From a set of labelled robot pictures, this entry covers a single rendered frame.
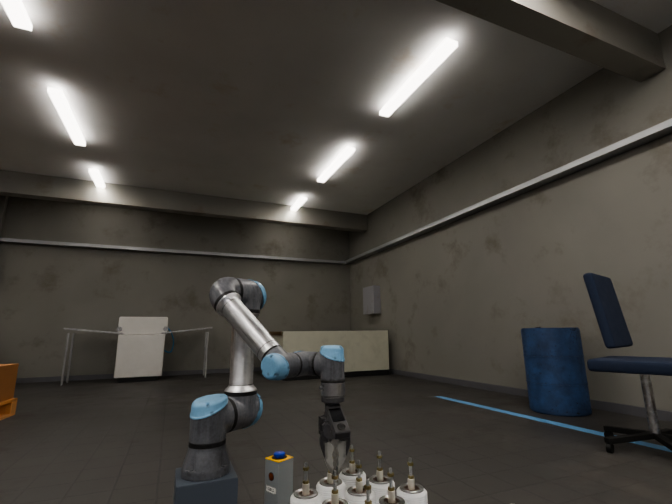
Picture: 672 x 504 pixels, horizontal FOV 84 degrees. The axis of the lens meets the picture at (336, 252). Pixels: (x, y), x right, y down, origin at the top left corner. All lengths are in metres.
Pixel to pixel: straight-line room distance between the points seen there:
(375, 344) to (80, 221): 5.93
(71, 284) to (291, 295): 4.10
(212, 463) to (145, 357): 5.93
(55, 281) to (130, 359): 2.09
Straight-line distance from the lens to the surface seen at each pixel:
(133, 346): 7.26
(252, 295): 1.45
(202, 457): 1.39
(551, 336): 4.03
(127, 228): 8.36
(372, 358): 6.99
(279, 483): 1.49
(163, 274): 8.13
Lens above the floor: 0.73
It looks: 12 degrees up
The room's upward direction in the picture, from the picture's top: 1 degrees counter-clockwise
